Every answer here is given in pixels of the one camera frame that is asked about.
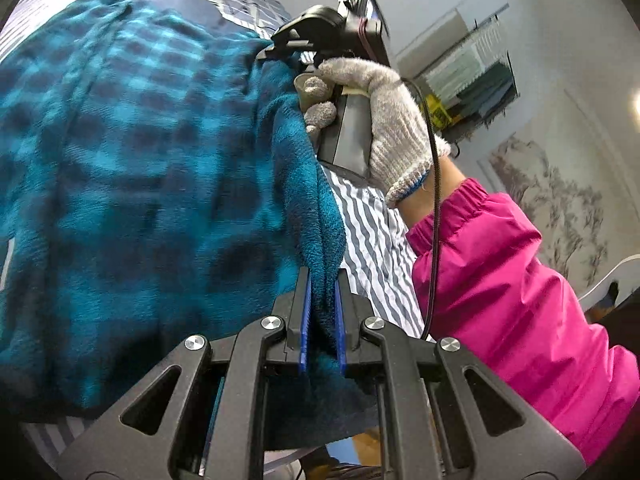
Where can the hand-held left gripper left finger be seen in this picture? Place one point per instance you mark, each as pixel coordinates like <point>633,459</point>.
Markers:
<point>304,330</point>

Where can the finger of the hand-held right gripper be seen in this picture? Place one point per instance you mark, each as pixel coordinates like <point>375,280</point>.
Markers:
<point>282,42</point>

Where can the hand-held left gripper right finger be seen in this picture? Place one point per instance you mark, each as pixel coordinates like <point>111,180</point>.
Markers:
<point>341,330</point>

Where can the teal plaid fleece jacket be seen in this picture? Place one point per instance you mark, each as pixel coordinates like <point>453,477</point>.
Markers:
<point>150,160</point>

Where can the person's right forearm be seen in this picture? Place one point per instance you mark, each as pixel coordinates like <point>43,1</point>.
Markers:
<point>500,285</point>

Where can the hanging dark clothes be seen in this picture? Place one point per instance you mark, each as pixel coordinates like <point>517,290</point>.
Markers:
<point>490,90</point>

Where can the black metal clothes rack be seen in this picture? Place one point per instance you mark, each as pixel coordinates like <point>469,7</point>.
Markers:
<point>512,75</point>

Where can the person's right hand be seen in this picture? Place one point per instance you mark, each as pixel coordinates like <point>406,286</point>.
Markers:
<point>390,125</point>

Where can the blue checked bed sheet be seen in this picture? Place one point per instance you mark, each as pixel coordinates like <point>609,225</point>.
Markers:
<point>250,10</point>

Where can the grey striped blanket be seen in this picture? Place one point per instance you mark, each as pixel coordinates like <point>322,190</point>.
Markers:
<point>370,240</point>

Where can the white door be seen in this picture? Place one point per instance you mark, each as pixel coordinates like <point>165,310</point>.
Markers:
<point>425,40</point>

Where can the yellow box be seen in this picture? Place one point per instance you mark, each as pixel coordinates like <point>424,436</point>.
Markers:
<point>439,112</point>

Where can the hanging striped cloth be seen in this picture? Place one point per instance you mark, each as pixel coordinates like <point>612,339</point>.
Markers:
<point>465,60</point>

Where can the wall painting of trees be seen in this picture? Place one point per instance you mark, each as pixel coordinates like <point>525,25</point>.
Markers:
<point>550,195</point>

